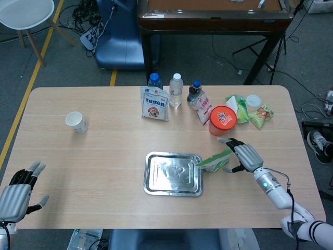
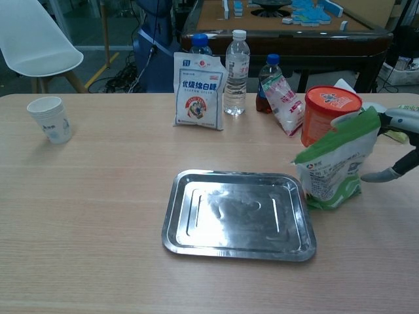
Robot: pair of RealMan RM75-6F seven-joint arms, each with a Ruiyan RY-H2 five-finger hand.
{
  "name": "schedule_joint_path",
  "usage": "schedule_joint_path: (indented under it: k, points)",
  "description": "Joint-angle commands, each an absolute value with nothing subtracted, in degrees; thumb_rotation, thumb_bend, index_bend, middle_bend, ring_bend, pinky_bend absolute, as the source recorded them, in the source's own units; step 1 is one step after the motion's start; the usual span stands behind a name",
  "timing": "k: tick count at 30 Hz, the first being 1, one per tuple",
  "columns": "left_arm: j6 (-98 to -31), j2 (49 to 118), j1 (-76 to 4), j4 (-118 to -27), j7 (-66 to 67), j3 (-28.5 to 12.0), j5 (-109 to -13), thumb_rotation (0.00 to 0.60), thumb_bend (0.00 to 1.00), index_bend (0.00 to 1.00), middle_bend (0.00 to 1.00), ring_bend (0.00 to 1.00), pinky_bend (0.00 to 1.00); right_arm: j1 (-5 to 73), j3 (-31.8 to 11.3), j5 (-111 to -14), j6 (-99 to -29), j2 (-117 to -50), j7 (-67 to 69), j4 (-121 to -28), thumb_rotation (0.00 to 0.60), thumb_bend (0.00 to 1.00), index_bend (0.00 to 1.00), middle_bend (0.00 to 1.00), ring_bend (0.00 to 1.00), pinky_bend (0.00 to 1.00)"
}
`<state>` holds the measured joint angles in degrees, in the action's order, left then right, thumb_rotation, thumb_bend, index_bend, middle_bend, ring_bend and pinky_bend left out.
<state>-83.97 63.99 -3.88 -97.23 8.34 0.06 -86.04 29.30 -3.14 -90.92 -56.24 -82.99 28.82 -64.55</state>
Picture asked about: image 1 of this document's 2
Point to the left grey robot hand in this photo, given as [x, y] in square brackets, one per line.
[14, 198]

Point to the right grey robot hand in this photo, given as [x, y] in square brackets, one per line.
[247, 156]

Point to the green snack bag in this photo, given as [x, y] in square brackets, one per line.
[216, 162]

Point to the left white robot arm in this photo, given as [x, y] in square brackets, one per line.
[2, 237]

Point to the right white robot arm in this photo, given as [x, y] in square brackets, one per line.
[275, 190]

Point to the white red snack packet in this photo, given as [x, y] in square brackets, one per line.
[204, 106]

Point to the rectangular metal tray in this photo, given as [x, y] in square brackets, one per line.
[171, 174]

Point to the white sugar bag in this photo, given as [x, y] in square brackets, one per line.
[155, 106]

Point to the green snack packet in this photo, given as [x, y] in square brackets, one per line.
[261, 115]

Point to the orange lidded tub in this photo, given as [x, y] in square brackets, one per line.
[223, 119]

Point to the crumpled green white packet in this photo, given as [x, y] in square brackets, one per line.
[240, 109]

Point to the white round plastic lid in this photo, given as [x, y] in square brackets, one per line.
[253, 100]

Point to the black grey sneaker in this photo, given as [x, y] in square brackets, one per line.
[320, 145]

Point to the black flat box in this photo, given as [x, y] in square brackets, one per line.
[316, 125]

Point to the blue-capped dark drink bottle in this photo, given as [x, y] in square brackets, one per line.
[194, 89]

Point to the white chassis cover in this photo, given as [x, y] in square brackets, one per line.
[239, 240]

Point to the white-capped clear water bottle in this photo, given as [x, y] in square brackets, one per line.
[176, 91]

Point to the white paper cup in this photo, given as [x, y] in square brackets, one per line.
[76, 122]

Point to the white pink shoe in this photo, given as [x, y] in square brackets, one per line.
[330, 101]

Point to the black tripod stand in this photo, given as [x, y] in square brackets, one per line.
[249, 47]

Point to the blue-capped bottle, clear body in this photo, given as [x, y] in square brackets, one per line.
[155, 79]

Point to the blue robot chassis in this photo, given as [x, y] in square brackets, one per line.
[161, 240]

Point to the dark brown mahjong table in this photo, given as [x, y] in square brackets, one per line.
[213, 22]

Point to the white blue mahjong tile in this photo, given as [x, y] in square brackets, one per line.
[261, 3]
[237, 1]

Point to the blue machine base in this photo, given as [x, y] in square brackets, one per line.
[122, 39]

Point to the white power strip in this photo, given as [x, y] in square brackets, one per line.
[89, 37]

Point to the white chair with wooden legs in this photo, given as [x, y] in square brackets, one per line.
[23, 13]

